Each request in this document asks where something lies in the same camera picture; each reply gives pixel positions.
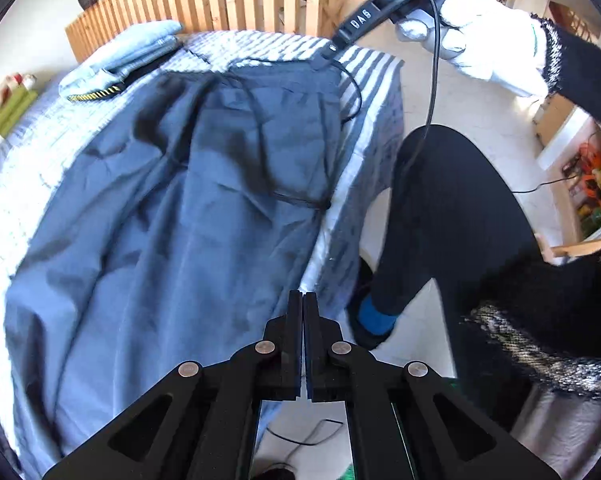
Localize dark navy trousers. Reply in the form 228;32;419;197
5;62;343;451

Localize black knit sleeve forearm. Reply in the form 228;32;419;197
531;14;601;122

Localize white gloved right hand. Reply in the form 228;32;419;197
396;0;549;98

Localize wooden slatted railing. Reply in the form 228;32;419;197
65;0;347;63

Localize black trousered leg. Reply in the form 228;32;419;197
347;125;540;431

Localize toy storage shelf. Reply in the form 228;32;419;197
533;94;601;245

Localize black garment with yellow trim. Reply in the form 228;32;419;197
58;46;180;102

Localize blue white striped bedspread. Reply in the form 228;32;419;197
0;30;404;321

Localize folded light blue jeans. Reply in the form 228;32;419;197
58;20;183;91

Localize folded green red blankets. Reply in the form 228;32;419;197
0;73;37;138

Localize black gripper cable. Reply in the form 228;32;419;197
324;0;582;196

